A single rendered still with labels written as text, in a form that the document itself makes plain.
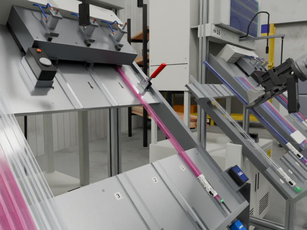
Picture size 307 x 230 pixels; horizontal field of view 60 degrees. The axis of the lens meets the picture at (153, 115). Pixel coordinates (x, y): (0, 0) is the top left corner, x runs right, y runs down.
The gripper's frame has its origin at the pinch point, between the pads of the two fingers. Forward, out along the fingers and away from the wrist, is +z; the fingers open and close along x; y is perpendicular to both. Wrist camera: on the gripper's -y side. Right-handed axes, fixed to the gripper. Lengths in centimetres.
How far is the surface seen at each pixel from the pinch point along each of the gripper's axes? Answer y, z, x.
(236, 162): -15.0, 13.4, 3.4
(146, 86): 18.0, 12.7, 32.9
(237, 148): -10.9, 10.4, 3.3
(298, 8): 239, 6, -696
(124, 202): -11, 7, 63
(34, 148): 117, 332, -84
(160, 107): 10.8, 13.7, 30.0
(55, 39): 30, 10, 60
